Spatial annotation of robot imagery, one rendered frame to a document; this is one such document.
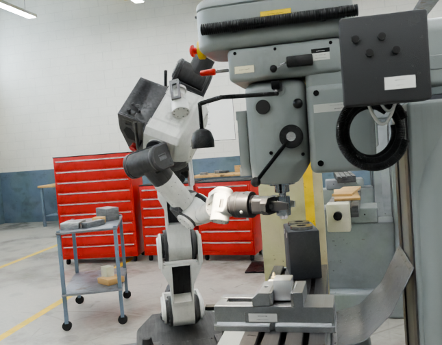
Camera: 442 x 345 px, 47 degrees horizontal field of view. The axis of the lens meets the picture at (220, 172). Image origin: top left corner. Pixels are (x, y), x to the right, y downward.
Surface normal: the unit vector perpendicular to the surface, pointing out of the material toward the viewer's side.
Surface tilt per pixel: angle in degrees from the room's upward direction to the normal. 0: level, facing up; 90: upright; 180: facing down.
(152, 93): 58
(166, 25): 90
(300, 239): 90
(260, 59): 90
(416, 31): 90
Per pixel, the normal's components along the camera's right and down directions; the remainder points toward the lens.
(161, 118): 0.09, -0.49
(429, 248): -0.62, 0.06
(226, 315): -0.25, 0.07
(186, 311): 0.17, 0.27
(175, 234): 0.15, -0.11
